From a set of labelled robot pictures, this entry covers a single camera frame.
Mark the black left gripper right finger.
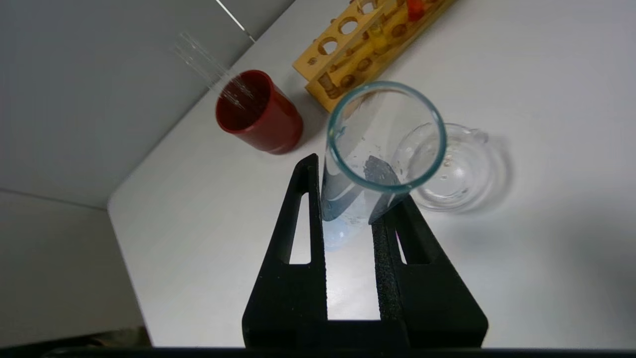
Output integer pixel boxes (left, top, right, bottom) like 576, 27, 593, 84
364, 156, 489, 349

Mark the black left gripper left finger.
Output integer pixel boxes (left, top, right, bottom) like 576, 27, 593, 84
242, 154, 328, 349

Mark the test tube with blue pigment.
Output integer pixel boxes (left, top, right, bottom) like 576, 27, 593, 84
320, 81, 447, 250

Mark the test tube with yellow pigment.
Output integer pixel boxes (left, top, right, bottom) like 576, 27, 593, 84
367, 17, 394, 56

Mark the wooden test tube rack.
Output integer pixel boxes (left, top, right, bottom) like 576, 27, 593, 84
292, 0, 457, 113

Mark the test tube with red pigment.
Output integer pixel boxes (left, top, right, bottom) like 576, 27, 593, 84
405, 0, 429, 21

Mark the clear glass spouted dish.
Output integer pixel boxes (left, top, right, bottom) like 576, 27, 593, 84
392, 123, 508, 213

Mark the red plastic cup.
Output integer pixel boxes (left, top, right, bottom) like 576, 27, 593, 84
215, 70, 304, 155

